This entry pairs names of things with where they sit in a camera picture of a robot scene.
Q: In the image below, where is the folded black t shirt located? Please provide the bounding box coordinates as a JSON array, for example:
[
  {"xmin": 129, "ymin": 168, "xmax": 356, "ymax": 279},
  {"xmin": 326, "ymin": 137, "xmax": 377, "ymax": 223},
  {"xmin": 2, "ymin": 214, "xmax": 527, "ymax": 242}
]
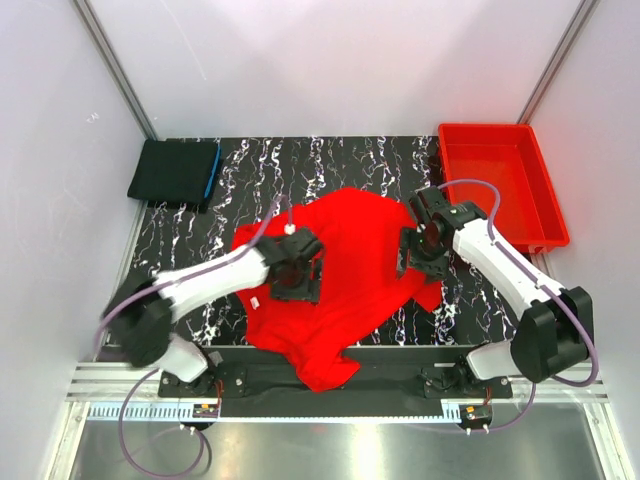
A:
[{"xmin": 127, "ymin": 139, "xmax": 219, "ymax": 209}]

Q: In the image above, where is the left small electronics board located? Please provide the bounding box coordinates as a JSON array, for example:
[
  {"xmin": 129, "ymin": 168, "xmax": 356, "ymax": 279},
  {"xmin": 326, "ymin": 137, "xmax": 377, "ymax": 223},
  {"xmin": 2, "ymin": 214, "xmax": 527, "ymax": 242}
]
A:
[{"xmin": 192, "ymin": 403, "xmax": 220, "ymax": 419}]

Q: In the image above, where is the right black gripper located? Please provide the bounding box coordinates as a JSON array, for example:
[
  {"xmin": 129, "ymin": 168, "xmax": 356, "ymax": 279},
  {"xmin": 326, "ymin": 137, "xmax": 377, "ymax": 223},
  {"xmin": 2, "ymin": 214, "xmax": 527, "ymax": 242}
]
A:
[{"xmin": 395, "ymin": 226, "xmax": 450, "ymax": 286}]

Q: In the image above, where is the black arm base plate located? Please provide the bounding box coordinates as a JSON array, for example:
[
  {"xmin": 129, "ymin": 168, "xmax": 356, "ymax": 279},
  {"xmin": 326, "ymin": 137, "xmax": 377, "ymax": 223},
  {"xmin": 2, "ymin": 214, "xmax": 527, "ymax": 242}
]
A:
[{"xmin": 97, "ymin": 344, "xmax": 576, "ymax": 419}]

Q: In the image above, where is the aluminium frame post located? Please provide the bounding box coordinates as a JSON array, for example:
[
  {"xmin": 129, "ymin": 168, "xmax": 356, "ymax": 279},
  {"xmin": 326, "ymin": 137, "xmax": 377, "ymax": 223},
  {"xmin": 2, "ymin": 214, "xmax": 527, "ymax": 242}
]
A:
[
  {"xmin": 516, "ymin": 0, "xmax": 600, "ymax": 125},
  {"xmin": 71, "ymin": 0, "xmax": 158, "ymax": 140}
]

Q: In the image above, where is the right aluminium frame post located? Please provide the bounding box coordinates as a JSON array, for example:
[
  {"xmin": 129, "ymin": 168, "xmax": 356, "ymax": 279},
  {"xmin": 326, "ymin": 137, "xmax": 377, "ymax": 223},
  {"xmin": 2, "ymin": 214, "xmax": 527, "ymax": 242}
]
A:
[{"xmin": 516, "ymin": 0, "xmax": 600, "ymax": 125}]

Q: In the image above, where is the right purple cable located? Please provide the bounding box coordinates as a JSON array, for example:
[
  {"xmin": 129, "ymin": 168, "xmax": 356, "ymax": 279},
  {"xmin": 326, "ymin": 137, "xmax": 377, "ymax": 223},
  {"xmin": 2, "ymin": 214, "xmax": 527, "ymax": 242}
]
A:
[{"xmin": 399, "ymin": 179, "xmax": 601, "ymax": 435}]

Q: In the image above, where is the purple cable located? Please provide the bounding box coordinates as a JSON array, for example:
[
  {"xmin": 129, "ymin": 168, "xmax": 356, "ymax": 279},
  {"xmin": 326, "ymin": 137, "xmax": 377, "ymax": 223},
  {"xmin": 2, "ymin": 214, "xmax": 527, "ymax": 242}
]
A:
[
  {"xmin": 399, "ymin": 179, "xmax": 601, "ymax": 435},
  {"xmin": 92, "ymin": 194, "xmax": 294, "ymax": 475}
]

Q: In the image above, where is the red plastic bin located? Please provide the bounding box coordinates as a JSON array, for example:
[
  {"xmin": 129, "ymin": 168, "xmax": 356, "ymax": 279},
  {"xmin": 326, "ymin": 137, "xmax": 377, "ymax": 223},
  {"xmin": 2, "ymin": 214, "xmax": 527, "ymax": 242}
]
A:
[{"xmin": 438, "ymin": 123, "xmax": 570, "ymax": 254}]

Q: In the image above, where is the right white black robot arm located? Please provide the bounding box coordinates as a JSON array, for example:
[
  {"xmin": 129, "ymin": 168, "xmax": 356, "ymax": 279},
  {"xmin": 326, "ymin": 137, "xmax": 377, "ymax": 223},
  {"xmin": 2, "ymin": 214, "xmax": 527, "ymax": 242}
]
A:
[{"xmin": 396, "ymin": 187, "xmax": 599, "ymax": 397}]

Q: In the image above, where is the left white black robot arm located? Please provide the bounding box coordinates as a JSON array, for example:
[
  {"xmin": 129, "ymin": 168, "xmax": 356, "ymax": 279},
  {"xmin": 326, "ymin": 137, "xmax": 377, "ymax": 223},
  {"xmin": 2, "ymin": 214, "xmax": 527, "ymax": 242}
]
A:
[{"xmin": 100, "ymin": 227, "xmax": 324, "ymax": 397}]

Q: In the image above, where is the red t shirt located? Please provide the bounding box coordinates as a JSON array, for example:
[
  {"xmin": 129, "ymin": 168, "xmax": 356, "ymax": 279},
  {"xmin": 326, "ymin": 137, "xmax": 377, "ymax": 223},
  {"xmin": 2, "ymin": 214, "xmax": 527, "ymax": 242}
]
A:
[{"xmin": 238, "ymin": 188, "xmax": 442, "ymax": 372}]

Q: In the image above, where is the white slotted cable duct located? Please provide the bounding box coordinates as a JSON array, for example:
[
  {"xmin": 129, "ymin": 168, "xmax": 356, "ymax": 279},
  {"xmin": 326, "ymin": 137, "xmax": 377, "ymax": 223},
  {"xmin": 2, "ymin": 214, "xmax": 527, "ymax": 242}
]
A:
[{"xmin": 88, "ymin": 401, "xmax": 462, "ymax": 425}]

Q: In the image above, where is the right small electronics board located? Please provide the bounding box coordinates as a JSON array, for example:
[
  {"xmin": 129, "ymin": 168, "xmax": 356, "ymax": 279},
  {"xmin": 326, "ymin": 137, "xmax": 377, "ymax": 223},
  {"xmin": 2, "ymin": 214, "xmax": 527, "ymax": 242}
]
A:
[{"xmin": 461, "ymin": 404, "xmax": 493, "ymax": 422}]

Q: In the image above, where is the left aluminium frame post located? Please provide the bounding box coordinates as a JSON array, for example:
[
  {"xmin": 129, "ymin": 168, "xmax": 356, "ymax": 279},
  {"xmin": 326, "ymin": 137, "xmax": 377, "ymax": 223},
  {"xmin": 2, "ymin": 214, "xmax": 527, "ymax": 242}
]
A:
[{"xmin": 71, "ymin": 0, "xmax": 158, "ymax": 140}]

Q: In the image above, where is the aluminium table edge rail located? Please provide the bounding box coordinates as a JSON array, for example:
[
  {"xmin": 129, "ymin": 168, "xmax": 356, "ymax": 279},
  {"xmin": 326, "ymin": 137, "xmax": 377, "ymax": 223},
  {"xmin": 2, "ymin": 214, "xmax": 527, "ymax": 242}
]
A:
[{"xmin": 67, "ymin": 357, "xmax": 608, "ymax": 403}]

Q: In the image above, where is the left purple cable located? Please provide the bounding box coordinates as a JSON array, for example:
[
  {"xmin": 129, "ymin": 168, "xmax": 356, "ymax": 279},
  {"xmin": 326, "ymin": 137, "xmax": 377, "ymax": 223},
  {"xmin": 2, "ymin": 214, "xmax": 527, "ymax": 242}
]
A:
[{"xmin": 92, "ymin": 194, "xmax": 294, "ymax": 475}]

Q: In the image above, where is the small electronics board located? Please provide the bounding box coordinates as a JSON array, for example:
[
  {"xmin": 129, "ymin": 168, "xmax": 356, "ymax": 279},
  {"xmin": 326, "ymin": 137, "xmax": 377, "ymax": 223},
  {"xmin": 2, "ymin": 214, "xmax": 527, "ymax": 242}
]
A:
[
  {"xmin": 461, "ymin": 404, "xmax": 493, "ymax": 422},
  {"xmin": 192, "ymin": 403, "xmax": 220, "ymax": 419}
]

